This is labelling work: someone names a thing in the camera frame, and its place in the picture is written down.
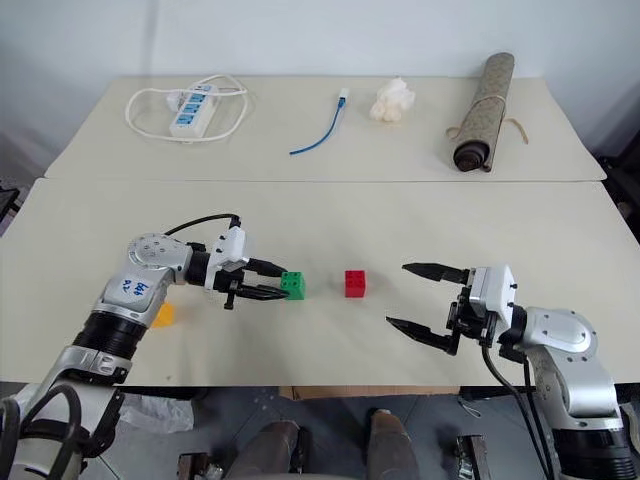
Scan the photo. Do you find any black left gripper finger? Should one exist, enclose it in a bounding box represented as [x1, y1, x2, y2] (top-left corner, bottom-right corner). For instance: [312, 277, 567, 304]
[238, 284, 291, 302]
[248, 257, 284, 278]

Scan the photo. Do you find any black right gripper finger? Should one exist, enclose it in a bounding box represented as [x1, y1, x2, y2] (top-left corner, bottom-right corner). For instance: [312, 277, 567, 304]
[401, 261, 474, 288]
[384, 315, 462, 356]

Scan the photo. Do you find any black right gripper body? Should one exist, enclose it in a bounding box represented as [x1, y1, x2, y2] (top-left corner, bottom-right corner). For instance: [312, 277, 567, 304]
[446, 285, 497, 347]

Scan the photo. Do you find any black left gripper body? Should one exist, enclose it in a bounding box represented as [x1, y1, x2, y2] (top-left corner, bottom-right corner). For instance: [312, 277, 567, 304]
[213, 258, 253, 311]

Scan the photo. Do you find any green toy brick cube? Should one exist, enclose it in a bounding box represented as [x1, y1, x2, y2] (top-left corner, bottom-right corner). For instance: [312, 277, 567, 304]
[279, 270, 308, 303]

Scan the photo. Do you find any yellow toy brick cube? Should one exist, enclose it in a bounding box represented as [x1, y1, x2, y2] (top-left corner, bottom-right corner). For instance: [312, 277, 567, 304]
[150, 301, 178, 330]

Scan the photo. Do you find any brown cardboard sheet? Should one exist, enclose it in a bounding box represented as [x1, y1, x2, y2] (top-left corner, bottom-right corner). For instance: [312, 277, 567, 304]
[278, 385, 462, 402]

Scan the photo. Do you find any red toy brick cube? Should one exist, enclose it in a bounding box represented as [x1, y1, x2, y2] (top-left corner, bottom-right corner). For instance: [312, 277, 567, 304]
[343, 269, 368, 300]

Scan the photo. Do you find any dark rounded shape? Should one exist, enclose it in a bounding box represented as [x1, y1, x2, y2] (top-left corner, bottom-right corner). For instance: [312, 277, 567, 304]
[368, 406, 422, 480]
[234, 419, 314, 480]

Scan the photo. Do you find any clear plastic bag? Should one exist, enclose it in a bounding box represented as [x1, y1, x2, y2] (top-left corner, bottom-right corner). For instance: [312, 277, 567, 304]
[118, 391, 195, 434]

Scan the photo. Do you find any rolled patterned brown scroll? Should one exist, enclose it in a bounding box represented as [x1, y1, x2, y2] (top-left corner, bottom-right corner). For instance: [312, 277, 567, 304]
[445, 53, 532, 176]

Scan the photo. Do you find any white and blue power strip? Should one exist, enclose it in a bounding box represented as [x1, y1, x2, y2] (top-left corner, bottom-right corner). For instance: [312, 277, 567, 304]
[168, 83, 217, 139]

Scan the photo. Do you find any crumpled white tissue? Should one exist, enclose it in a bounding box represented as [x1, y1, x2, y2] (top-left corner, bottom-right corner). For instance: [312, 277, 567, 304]
[368, 76, 418, 124]

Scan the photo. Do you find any black equipment beside table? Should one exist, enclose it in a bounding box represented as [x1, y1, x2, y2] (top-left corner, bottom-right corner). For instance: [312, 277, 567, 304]
[0, 173, 22, 224]
[593, 74, 640, 221]

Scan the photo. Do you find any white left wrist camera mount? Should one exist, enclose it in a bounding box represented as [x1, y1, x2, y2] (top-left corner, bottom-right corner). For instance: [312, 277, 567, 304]
[208, 227, 250, 291]

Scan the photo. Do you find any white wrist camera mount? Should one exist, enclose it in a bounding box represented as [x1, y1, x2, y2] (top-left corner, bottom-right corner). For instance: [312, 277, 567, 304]
[468, 264, 519, 327]
[208, 227, 250, 291]

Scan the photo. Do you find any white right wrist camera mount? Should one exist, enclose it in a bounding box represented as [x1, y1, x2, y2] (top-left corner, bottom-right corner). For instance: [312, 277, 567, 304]
[468, 264, 519, 327]

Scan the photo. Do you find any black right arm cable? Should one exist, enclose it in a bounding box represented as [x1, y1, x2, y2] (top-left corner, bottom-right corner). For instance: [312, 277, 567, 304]
[480, 343, 562, 480]

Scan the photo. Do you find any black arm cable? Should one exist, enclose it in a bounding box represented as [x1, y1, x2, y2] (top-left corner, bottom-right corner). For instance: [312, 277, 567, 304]
[164, 213, 245, 237]
[0, 383, 84, 464]
[480, 343, 562, 480]

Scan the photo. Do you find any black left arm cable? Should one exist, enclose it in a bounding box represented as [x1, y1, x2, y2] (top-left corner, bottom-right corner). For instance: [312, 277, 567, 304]
[0, 383, 84, 464]
[164, 213, 245, 237]

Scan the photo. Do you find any blue cable with white plug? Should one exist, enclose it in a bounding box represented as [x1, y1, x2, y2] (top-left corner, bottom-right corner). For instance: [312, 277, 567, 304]
[288, 88, 350, 158]

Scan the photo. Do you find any white power strip with cord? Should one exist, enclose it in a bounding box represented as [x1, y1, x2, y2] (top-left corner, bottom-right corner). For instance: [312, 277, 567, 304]
[124, 73, 254, 144]

